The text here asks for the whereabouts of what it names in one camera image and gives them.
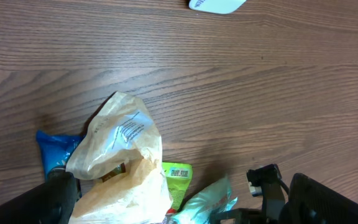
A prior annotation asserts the green snack packet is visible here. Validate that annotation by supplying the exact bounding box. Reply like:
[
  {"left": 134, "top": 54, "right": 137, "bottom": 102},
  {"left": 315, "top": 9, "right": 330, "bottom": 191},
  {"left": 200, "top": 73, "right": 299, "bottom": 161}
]
[{"left": 162, "top": 162, "right": 193, "bottom": 224}]

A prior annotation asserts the blue Oreo cookie pack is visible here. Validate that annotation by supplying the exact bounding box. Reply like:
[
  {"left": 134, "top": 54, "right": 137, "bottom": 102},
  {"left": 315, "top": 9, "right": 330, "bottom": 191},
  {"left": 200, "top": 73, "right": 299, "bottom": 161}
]
[{"left": 35, "top": 130, "right": 84, "bottom": 180}]

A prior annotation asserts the beige paper-like bag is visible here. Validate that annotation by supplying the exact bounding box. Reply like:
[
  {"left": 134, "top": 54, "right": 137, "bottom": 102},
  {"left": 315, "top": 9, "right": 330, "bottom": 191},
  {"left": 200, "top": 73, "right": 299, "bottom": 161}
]
[{"left": 66, "top": 91, "right": 173, "bottom": 223}]

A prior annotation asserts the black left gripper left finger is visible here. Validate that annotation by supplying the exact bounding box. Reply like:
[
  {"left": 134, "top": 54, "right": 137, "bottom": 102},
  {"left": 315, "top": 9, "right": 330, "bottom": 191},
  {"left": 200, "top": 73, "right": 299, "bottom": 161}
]
[{"left": 0, "top": 172, "right": 81, "bottom": 224}]

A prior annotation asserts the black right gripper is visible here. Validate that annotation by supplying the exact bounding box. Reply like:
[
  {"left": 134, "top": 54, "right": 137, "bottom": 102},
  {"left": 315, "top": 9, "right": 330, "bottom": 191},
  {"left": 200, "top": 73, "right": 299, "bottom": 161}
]
[{"left": 209, "top": 208, "right": 288, "bottom": 224}]

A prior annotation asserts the teal tissue pack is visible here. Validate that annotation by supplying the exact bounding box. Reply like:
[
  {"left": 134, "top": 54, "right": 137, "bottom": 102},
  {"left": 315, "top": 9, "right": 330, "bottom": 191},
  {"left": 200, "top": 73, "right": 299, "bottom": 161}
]
[{"left": 172, "top": 175, "right": 237, "bottom": 224}]

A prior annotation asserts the white barcode scanner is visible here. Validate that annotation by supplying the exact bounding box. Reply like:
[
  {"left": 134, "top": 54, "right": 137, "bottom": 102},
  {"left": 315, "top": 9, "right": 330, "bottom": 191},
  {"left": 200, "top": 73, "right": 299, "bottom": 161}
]
[{"left": 189, "top": 0, "right": 247, "bottom": 14}]

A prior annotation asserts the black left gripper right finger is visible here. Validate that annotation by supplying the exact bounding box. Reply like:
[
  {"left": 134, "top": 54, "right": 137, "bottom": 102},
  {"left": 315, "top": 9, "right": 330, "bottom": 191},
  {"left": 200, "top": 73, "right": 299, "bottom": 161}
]
[{"left": 288, "top": 173, "right": 358, "bottom": 224}]

